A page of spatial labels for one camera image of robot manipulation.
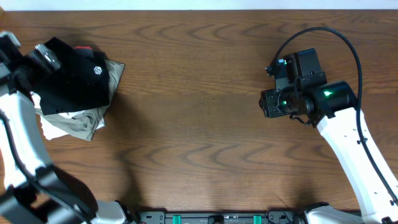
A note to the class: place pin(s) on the folded white garment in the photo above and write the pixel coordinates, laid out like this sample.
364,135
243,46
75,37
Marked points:
53,132

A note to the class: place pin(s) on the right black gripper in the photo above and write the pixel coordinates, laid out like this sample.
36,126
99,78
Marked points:
267,103

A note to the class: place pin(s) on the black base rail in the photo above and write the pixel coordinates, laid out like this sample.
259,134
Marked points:
269,217

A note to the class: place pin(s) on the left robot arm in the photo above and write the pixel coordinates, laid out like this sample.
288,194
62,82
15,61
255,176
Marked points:
37,191

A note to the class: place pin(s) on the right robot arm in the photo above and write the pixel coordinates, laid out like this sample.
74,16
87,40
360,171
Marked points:
331,109

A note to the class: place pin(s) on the black t-shirt with logo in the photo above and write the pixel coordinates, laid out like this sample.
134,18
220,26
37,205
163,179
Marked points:
80,84

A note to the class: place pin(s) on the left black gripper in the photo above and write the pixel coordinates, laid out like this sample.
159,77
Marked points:
31,62

